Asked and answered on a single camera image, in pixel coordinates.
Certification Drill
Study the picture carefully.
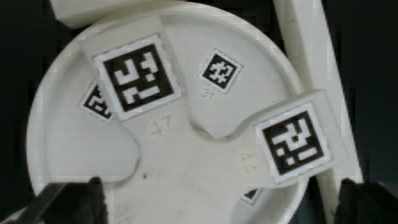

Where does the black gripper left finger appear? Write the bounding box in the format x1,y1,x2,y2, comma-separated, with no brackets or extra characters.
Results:
14,177,108,224

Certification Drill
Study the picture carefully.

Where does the white cylindrical table leg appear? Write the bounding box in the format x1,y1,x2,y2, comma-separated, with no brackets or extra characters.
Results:
188,100,250,139

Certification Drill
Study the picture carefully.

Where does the white cross-shaped table base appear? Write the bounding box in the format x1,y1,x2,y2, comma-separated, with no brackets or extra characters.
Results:
82,13,345,224

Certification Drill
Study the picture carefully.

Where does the white round table top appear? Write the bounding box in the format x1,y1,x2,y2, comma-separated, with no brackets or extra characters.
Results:
27,2,309,224

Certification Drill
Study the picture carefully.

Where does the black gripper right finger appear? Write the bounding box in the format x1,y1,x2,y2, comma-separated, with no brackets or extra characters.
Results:
334,179,398,224

